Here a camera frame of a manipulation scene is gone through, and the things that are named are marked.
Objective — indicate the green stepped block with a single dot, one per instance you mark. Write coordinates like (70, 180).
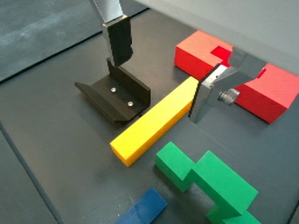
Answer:
(229, 190)

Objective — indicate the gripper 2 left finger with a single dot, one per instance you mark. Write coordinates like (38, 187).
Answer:
(117, 29)

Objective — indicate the yellow long block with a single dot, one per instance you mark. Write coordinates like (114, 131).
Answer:
(132, 144)

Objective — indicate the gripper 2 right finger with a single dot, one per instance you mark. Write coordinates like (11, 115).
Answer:
(217, 87)

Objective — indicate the red slotted base block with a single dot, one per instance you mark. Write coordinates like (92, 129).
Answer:
(268, 96)

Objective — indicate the blue U-shaped block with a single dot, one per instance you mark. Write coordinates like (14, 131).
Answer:
(146, 209)

